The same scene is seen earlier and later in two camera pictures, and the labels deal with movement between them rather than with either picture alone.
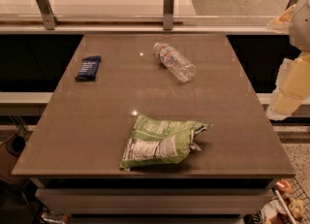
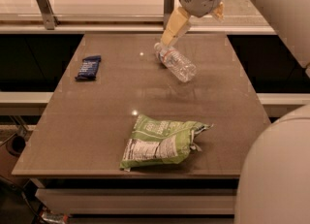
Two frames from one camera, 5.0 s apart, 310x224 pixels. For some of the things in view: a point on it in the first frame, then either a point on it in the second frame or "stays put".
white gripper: [300, 24] -> [202, 1]
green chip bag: [151, 141] stays put
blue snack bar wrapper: [88, 69] stays put
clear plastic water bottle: [174, 62] stays put
